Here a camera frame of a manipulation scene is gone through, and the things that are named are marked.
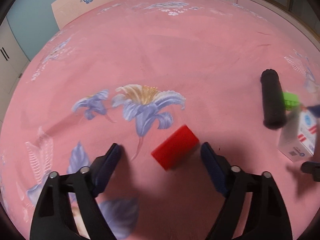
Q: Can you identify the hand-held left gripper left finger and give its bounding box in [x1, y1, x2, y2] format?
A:
[30, 143, 123, 240]

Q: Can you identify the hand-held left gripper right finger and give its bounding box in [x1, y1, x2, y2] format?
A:
[201, 142, 292, 240]

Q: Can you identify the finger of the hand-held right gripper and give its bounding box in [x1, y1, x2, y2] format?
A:
[307, 104, 320, 117]
[301, 161, 320, 181]

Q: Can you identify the small white printed carton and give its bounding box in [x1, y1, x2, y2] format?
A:
[277, 104, 317, 162]

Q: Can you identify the red block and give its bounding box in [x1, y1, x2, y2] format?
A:
[151, 125, 200, 172]

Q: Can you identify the green ribbed plastic piece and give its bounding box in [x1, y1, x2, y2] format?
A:
[282, 92, 300, 110]

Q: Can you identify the black cylinder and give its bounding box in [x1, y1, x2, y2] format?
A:
[261, 69, 287, 130]

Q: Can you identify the pink floral blanket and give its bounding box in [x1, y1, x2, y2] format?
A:
[0, 0, 320, 240]

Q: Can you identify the white wardrobe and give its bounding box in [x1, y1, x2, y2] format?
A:
[0, 20, 31, 104]

